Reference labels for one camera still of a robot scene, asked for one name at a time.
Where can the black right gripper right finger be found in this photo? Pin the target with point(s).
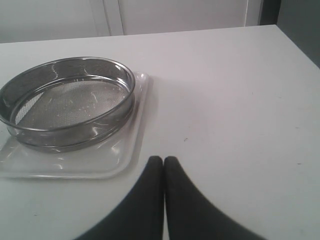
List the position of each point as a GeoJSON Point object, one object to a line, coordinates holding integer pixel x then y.
{"type": "Point", "coordinates": [190, 215]}

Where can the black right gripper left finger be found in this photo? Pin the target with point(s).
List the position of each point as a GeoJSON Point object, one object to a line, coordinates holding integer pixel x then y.
{"type": "Point", "coordinates": [140, 215]}

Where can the round steel mesh sieve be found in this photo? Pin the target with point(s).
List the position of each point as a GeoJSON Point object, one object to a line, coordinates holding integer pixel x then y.
{"type": "Point", "coordinates": [69, 103]}

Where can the clear plastic tray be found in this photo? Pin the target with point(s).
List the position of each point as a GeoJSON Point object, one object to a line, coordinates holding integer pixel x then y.
{"type": "Point", "coordinates": [99, 161]}

